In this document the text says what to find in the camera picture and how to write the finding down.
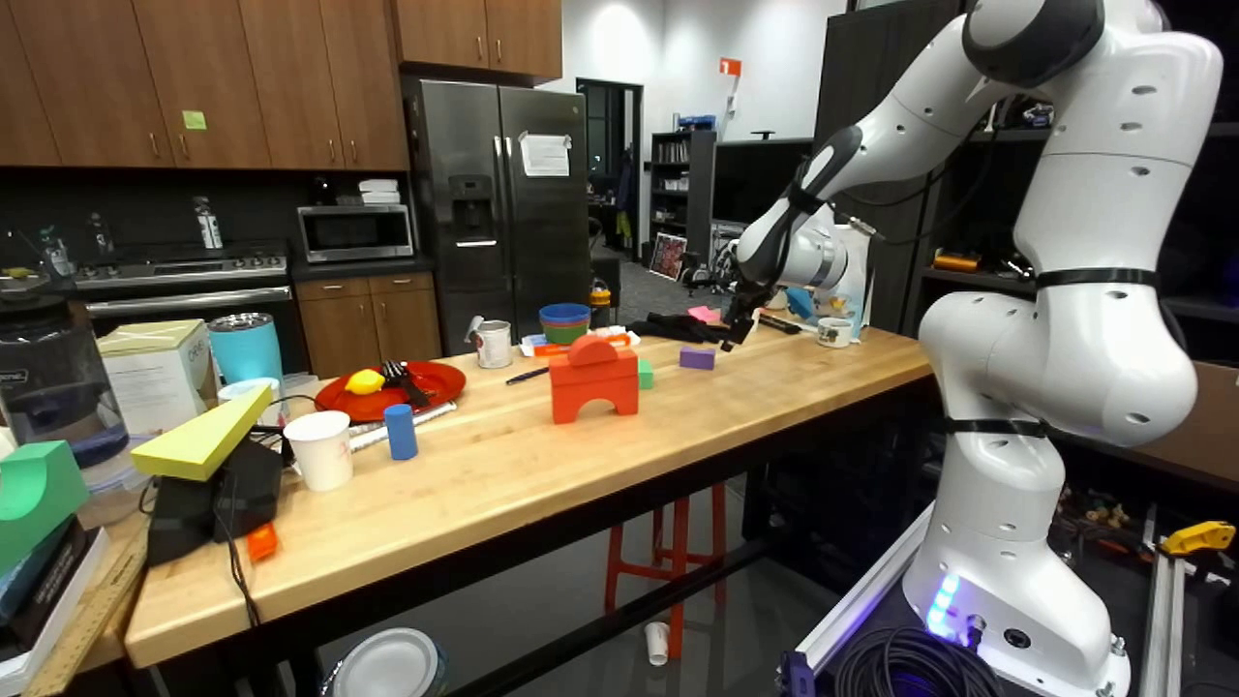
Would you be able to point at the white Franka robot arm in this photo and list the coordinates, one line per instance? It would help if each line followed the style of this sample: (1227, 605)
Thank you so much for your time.
(1071, 350)

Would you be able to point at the stainless steel refrigerator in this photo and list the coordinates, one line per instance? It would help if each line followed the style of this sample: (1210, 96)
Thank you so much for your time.
(488, 257)

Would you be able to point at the black oven range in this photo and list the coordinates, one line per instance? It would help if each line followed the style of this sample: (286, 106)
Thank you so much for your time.
(181, 272)

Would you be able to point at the cream cardboard box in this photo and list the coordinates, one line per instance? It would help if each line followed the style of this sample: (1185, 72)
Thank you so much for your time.
(155, 380)

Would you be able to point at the small wooden wall cabinet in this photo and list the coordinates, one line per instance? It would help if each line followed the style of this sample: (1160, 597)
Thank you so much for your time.
(477, 33)

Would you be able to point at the clear glass mug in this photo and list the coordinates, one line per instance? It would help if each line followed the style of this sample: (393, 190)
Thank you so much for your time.
(492, 347)

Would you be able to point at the blue cylinder block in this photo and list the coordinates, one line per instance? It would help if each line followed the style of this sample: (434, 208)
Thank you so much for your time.
(400, 432)

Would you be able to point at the small black toy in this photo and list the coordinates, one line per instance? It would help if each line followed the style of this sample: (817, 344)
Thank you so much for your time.
(408, 380)

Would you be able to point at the orange arch block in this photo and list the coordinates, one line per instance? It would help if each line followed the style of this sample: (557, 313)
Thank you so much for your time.
(573, 380)

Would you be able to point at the black shelving unit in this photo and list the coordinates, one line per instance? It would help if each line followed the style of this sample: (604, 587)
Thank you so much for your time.
(963, 208)

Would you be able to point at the aluminium base frame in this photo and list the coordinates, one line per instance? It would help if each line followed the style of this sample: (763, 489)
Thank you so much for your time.
(857, 614)

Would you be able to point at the orange wall sign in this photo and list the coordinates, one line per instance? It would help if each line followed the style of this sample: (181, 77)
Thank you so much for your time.
(730, 66)

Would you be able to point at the wide wooden wall cabinets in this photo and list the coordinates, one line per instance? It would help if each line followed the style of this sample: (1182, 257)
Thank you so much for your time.
(193, 78)

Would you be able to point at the black marker pen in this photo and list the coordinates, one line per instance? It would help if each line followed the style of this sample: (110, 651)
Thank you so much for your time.
(528, 379)

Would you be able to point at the black glove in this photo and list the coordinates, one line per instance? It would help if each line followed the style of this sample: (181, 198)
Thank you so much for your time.
(672, 328)

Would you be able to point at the blue bowl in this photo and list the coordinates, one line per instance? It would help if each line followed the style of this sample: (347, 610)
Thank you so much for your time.
(564, 322)

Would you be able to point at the orange tool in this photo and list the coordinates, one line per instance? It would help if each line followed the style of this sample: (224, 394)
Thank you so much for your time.
(261, 544)

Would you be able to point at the green sticky note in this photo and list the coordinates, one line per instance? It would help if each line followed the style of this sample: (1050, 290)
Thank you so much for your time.
(193, 118)

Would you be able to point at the black bag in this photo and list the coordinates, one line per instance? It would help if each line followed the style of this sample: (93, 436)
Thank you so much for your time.
(208, 510)

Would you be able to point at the white paper sheet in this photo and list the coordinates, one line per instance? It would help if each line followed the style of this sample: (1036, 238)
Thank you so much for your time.
(543, 158)

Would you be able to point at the stack of books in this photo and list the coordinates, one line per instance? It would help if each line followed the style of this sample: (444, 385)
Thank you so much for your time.
(45, 605)

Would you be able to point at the small pink sponge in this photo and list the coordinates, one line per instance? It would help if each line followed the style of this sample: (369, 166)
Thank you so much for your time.
(706, 316)

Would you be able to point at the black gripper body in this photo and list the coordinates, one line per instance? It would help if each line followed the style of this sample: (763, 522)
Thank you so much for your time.
(755, 272)

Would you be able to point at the large green foam block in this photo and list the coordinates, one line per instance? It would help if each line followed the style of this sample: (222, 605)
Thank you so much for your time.
(40, 498)

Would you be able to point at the black computer monitor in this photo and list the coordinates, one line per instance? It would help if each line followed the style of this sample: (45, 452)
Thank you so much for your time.
(737, 176)

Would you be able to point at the white bottle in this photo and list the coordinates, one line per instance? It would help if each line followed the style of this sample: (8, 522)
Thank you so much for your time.
(208, 225)

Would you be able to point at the white oats bag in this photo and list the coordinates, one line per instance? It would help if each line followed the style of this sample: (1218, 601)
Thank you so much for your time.
(853, 313)

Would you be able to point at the small green block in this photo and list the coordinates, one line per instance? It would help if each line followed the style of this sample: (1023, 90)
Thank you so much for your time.
(648, 379)

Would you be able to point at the dark bookshelf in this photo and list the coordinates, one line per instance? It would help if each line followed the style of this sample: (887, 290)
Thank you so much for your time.
(679, 194)

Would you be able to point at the white folded towel stack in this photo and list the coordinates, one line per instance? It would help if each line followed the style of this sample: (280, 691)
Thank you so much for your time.
(381, 190)

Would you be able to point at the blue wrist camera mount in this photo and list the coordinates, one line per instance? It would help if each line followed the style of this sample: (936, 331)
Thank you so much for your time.
(797, 304)

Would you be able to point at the yellow lemon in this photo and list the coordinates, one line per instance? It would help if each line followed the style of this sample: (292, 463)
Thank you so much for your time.
(364, 380)

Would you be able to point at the yellow hand tool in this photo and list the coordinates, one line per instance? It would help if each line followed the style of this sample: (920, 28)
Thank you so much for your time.
(1196, 536)

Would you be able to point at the long silver utensil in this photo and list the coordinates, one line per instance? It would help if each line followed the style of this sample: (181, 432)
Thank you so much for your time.
(405, 429)

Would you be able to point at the small white cup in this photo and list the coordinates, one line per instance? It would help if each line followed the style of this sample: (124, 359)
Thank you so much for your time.
(655, 646)

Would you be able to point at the wooden base cabinet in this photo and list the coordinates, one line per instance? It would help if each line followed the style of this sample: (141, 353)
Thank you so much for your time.
(369, 322)

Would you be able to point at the clear plastic storage bin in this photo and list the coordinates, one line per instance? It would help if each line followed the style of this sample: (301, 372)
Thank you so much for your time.
(61, 389)

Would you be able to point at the silver microwave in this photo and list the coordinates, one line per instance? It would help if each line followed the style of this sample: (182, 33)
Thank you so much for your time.
(352, 234)

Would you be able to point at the red plate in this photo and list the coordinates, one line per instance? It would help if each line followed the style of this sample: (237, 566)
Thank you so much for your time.
(440, 385)

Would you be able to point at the purple block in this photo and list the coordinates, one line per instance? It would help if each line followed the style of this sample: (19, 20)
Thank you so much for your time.
(699, 359)

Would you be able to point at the yellow wedge block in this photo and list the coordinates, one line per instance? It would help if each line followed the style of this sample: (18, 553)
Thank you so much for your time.
(200, 441)

